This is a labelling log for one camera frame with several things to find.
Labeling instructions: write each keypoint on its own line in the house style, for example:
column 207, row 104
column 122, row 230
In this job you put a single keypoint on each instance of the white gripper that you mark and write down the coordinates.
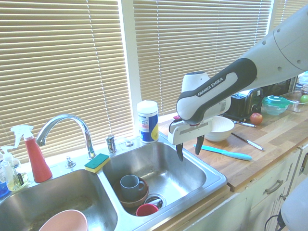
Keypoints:
column 190, row 132

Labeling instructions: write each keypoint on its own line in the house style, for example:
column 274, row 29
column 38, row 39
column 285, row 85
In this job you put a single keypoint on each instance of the turquoise serrated plastic knife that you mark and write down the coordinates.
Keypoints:
column 226, row 152

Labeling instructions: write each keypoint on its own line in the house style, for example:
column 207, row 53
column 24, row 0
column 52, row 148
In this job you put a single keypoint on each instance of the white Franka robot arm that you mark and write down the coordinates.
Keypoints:
column 216, row 89

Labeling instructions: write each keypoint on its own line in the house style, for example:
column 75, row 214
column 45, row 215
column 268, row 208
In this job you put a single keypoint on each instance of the stainless steel double sink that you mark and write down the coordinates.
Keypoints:
column 168, row 166

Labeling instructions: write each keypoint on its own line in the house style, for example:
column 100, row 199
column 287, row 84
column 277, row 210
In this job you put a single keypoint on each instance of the silver butter knife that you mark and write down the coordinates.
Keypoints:
column 250, row 142

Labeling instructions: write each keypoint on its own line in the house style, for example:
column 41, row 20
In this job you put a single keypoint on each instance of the chrome sink hole cap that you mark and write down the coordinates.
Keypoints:
column 129, row 144

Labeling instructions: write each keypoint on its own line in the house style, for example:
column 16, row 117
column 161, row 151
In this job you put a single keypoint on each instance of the metal sink drain strainer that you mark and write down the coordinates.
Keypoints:
column 157, row 199

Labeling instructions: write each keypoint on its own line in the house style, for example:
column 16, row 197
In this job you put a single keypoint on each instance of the chrome sink soap dispenser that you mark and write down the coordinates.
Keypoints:
column 111, row 144

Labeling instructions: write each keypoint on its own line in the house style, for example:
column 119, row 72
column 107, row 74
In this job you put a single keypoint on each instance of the chrome sink knob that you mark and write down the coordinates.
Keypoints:
column 70, row 163

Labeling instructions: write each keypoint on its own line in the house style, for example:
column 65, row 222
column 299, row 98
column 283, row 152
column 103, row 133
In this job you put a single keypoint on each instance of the white ceramic bowl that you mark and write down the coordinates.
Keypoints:
column 220, row 130

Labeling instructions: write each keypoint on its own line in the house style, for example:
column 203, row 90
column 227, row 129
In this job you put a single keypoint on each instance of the white blue wipes canister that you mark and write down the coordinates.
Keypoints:
column 148, row 120

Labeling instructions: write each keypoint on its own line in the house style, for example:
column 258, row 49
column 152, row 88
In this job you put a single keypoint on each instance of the grey mug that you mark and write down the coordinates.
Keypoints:
column 130, row 186

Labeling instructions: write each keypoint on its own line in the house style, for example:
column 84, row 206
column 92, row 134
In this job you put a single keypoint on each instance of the red apple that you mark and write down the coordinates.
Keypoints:
column 256, row 118

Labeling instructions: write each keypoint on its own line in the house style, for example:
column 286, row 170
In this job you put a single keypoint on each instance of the black chrome toaster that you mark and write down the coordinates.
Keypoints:
column 245, row 101

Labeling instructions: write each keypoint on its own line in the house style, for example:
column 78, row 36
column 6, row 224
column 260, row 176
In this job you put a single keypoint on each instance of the red cup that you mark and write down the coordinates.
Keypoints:
column 146, row 210

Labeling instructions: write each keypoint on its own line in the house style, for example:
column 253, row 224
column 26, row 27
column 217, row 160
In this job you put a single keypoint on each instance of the brown wooden bowl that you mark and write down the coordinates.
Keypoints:
column 134, row 202

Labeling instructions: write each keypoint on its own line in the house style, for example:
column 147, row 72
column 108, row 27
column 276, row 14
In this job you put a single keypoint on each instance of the cream kitchen cabinet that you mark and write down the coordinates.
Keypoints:
column 252, row 207

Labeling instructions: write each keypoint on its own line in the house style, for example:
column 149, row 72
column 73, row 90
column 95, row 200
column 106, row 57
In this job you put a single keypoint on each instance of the yellow green sponge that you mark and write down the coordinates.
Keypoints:
column 97, row 162

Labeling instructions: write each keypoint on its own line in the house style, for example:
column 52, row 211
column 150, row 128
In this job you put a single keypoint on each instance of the green lidded food container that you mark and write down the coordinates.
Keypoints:
column 275, row 103

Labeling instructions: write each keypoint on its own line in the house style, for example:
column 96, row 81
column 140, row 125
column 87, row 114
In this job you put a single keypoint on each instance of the dark countertop appliance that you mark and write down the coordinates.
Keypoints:
column 281, row 86

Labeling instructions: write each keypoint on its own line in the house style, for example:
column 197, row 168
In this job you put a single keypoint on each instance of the wide beige window blind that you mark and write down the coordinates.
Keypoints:
column 60, row 60
column 192, row 36

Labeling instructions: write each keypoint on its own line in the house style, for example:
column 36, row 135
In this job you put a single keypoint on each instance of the clear plastic container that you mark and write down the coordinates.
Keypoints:
column 297, row 104

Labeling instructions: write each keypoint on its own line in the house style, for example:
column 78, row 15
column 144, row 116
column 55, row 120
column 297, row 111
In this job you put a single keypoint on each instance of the green apple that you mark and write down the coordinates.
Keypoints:
column 304, row 98

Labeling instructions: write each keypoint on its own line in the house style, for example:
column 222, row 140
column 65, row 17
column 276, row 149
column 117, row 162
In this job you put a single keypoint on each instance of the chrome curved faucet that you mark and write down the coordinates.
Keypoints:
column 65, row 119

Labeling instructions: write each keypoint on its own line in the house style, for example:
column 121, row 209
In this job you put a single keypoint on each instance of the pink bowl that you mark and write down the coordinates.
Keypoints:
column 65, row 221

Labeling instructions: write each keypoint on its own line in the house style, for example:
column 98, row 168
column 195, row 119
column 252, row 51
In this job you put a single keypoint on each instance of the red spray bottle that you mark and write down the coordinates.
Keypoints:
column 38, row 163

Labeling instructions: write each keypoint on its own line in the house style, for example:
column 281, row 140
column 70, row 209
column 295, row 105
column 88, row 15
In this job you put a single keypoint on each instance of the narrow beige window blind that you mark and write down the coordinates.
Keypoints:
column 288, row 9

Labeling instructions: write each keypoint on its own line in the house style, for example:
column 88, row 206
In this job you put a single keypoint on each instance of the clear pump soap bottle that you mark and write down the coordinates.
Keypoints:
column 6, row 168

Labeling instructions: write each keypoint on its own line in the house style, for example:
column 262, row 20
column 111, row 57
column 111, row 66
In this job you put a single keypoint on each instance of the blue dish soap bottle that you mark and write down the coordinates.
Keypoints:
column 3, row 188

